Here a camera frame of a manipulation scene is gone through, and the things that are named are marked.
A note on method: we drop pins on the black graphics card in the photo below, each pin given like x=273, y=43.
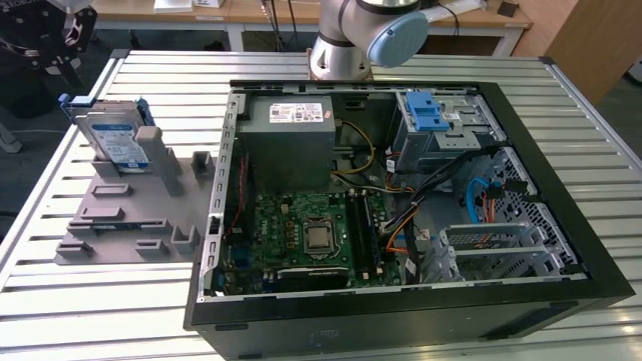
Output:
x=312, y=280

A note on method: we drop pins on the black RAM slot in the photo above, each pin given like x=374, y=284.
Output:
x=356, y=233

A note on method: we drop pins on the RAM stick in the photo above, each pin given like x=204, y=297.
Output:
x=373, y=240
x=116, y=226

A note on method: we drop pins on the grey parts rack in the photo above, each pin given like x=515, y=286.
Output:
x=141, y=210

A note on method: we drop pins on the metal disk bay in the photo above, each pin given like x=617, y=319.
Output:
x=497, y=252

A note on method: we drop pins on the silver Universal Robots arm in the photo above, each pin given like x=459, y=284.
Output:
x=341, y=56

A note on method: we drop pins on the grey power supply unit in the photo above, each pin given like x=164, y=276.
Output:
x=286, y=158

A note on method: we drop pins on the black PC case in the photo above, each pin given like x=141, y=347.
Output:
x=352, y=323

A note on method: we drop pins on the black CPU socket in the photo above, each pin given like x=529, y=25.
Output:
x=321, y=256

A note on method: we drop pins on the white desk leg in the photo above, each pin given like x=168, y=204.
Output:
x=9, y=141

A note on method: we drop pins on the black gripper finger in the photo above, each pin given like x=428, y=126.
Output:
x=70, y=65

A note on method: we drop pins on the white box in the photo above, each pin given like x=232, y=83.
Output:
x=209, y=3
x=173, y=5

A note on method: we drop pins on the hard disk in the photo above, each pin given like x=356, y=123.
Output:
x=118, y=144

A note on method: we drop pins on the small dark block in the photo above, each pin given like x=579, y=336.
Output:
x=511, y=9

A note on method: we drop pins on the grey metal drive cage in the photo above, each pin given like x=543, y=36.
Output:
x=421, y=150

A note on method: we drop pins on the blue plastic drive latch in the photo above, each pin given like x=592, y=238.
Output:
x=424, y=113

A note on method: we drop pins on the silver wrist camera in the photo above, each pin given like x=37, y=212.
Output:
x=73, y=4

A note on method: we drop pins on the green motherboard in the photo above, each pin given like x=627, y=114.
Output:
x=281, y=225

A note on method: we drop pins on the silver CPU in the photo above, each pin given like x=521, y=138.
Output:
x=320, y=238

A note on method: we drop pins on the black office chair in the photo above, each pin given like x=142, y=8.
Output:
x=26, y=101

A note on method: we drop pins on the wooden desk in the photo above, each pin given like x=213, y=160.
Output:
x=150, y=13

